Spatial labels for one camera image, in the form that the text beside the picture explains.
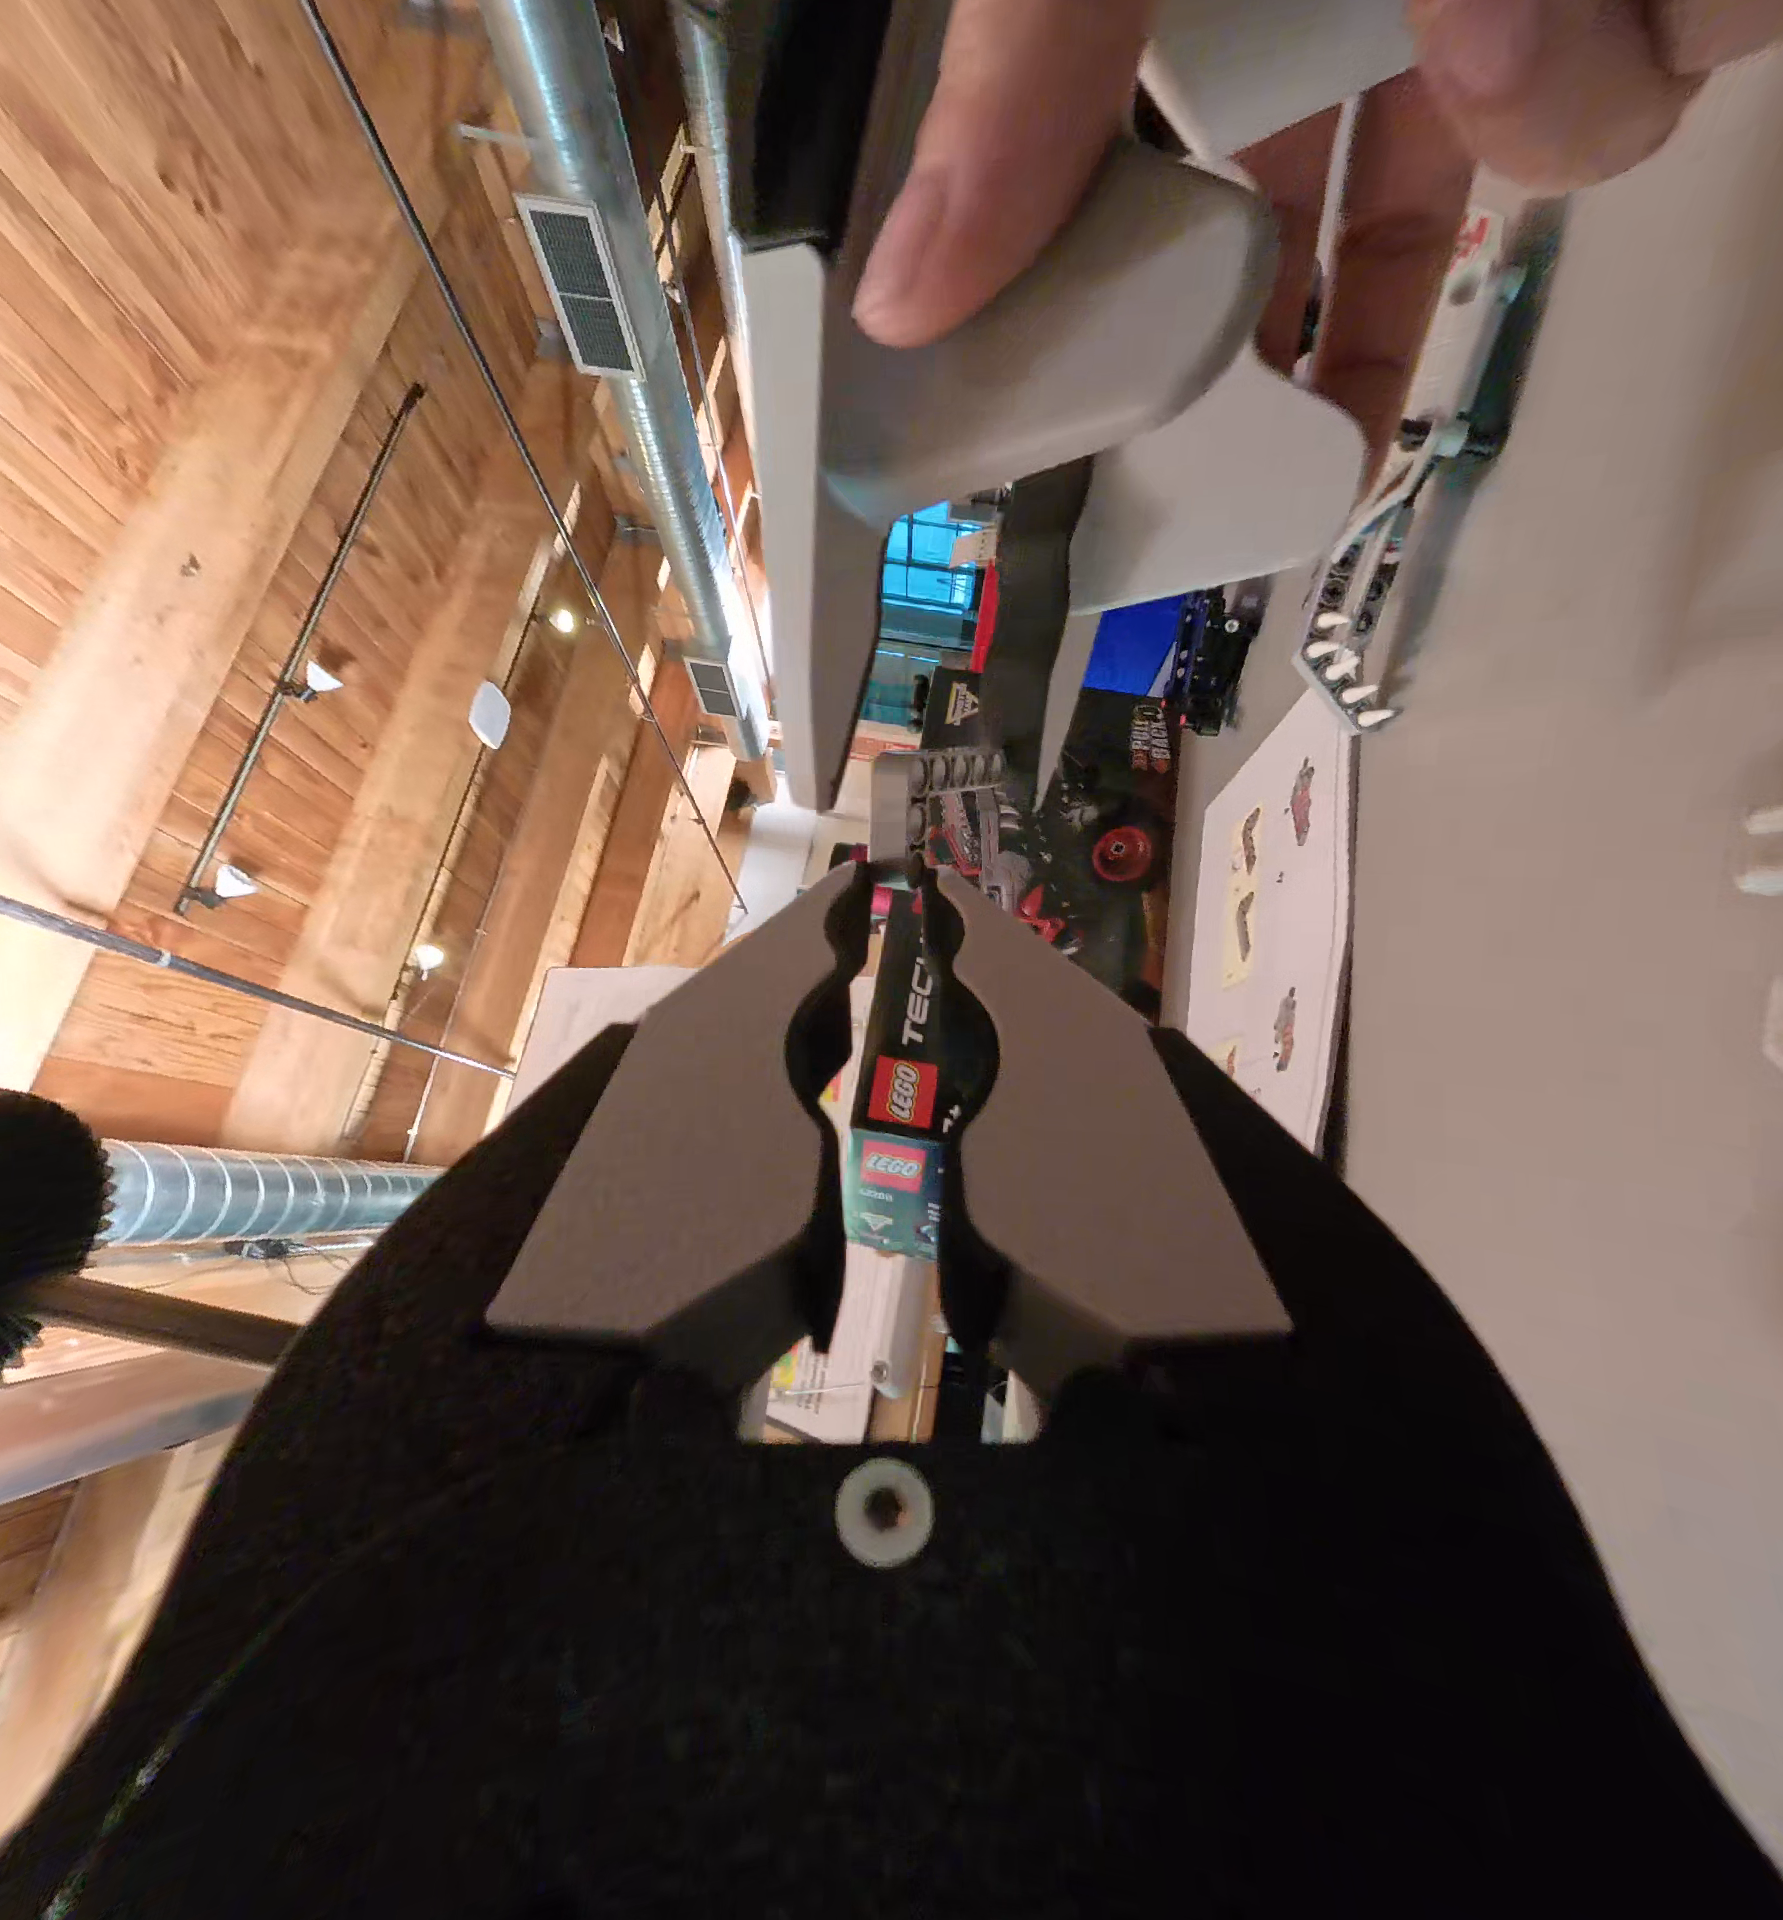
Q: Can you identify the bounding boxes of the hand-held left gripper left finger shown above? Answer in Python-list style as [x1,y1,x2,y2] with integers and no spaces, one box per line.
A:
[483,862,870,1374]

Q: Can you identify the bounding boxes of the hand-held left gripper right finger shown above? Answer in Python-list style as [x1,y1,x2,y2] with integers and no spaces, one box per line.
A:
[915,865,1295,1390]

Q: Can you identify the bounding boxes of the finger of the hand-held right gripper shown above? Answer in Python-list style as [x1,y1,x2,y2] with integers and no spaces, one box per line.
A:
[742,238,898,815]
[1001,357,1368,784]

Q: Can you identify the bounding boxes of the grey L-shaped brick beam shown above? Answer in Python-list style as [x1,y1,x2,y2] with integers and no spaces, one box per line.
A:
[872,747,1006,904]

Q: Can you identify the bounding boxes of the person's right hand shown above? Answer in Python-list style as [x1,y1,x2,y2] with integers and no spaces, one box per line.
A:
[851,0,1783,443]

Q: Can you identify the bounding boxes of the black toy chassis assembly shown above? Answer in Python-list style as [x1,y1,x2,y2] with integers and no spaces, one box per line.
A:
[1169,576,1276,737]

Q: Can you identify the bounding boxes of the teal window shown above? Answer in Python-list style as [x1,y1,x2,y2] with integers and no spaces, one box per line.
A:
[860,508,1001,746]

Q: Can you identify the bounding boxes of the blue plastic bin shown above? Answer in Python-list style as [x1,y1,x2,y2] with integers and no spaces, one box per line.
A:
[1096,596,1192,699]

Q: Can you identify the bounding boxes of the white panel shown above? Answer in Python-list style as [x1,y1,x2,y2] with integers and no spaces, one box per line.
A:
[508,967,705,1158]

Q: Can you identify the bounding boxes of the printed toy set box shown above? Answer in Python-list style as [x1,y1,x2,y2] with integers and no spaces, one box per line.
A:
[830,559,1187,1276]

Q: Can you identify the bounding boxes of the open instruction booklet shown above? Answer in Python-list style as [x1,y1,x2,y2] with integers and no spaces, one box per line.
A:
[1179,693,1358,1158]

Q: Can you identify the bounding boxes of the large white vent grille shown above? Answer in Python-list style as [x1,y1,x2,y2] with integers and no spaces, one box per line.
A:
[514,190,649,379]

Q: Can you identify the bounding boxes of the thin grey metal conduit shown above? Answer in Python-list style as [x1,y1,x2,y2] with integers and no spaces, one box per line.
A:
[0,882,514,1081]

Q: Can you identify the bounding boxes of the black fuzzy brush head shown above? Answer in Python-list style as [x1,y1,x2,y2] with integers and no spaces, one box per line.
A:
[0,1086,118,1423]

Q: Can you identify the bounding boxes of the long silver spiral duct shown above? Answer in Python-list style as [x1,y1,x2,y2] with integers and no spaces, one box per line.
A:
[478,0,771,760]

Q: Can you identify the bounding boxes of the short silver spiral duct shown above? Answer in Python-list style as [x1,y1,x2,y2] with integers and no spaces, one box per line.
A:
[98,1142,450,1250]

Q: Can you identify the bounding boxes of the black track light rail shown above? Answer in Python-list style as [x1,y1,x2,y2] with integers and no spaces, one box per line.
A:
[174,383,426,918]

